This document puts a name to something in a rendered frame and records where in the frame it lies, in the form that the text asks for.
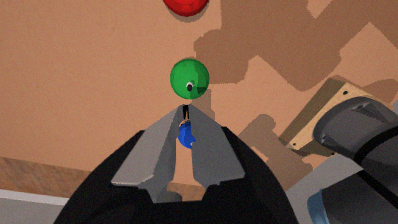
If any blue dome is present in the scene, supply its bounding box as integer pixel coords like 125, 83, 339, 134
178, 121, 196, 149

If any red dome bell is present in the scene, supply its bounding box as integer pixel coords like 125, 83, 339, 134
163, 0, 208, 17

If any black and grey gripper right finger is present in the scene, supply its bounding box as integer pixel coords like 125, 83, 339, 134
187, 104, 299, 224

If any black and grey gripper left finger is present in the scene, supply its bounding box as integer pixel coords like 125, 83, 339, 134
53, 104, 187, 224

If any green bell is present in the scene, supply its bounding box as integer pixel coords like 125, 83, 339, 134
170, 58, 209, 99

